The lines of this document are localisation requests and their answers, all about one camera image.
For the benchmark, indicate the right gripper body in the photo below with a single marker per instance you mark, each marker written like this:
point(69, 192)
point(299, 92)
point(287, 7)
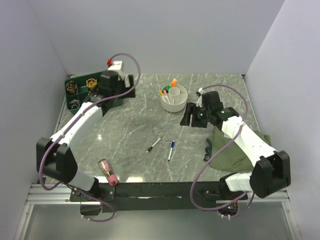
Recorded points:
point(200, 117)

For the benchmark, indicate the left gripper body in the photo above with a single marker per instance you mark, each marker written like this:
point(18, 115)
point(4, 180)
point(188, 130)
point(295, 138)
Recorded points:
point(122, 88)

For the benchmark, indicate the white round divided container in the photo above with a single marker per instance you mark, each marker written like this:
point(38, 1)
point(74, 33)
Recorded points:
point(178, 98)

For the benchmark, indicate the blue white marker pen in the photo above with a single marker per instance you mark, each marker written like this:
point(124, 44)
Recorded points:
point(171, 151)

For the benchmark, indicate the black orange highlighter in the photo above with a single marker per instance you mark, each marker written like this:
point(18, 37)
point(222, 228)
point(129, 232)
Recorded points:
point(173, 83)

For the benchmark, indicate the yellow white marker pen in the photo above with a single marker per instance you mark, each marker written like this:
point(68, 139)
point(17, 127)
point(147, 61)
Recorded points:
point(163, 97)

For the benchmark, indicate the black green highlighter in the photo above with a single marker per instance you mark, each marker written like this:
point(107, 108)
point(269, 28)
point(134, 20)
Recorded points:
point(168, 87)

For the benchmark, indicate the black white pen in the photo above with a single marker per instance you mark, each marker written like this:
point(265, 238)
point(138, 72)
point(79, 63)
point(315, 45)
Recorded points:
point(153, 145)

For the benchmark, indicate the clear pink crayon tube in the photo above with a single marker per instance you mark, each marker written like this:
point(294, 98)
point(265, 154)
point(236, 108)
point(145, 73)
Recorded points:
point(108, 172)

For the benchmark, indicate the orange white marker pen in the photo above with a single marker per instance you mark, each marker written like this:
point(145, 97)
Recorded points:
point(166, 96)

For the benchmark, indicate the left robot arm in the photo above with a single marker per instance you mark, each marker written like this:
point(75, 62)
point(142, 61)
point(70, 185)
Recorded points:
point(54, 156)

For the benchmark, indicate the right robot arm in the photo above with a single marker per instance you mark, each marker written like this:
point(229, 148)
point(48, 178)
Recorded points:
point(271, 168)

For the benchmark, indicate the green compartment tray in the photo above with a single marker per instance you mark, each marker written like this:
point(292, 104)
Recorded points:
point(82, 89)

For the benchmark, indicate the green t-shirt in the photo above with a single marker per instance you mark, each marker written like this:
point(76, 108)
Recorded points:
point(233, 159)

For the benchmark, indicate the brown rolled tie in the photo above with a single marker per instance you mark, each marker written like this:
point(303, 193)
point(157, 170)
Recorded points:
point(71, 87)

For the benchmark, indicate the grey rolled tie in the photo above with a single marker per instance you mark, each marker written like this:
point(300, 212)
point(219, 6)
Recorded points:
point(74, 104)

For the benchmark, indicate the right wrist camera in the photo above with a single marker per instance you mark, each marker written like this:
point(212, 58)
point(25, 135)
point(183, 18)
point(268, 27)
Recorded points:
point(199, 93)

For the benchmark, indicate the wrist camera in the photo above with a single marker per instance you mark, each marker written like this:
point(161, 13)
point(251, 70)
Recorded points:
point(199, 93)
point(115, 66)

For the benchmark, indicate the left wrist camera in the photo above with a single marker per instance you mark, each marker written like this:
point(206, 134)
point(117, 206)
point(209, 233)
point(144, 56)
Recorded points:
point(115, 66)

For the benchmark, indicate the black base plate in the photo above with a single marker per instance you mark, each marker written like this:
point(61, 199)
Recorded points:
point(205, 200)

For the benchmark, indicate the aluminium rail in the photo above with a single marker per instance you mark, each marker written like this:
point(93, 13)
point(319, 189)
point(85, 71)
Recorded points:
point(47, 197)

